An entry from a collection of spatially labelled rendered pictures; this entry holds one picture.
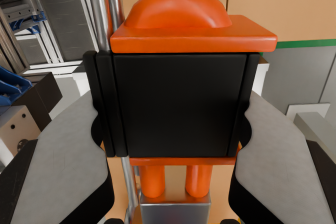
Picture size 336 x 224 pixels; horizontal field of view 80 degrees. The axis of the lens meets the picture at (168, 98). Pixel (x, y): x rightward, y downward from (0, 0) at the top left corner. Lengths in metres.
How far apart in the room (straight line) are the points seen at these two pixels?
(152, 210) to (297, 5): 0.76
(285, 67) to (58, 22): 1.40
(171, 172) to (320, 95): 1.70
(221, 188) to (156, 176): 0.43
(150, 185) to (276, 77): 1.47
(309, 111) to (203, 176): 1.73
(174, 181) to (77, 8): 1.04
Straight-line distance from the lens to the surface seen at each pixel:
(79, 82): 0.83
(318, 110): 1.91
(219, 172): 0.54
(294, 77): 1.66
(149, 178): 0.17
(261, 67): 0.78
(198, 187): 0.18
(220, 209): 0.67
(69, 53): 1.25
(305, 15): 0.86
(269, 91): 1.64
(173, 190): 0.20
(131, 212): 0.23
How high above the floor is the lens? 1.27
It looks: 58 degrees down
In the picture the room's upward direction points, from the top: 179 degrees counter-clockwise
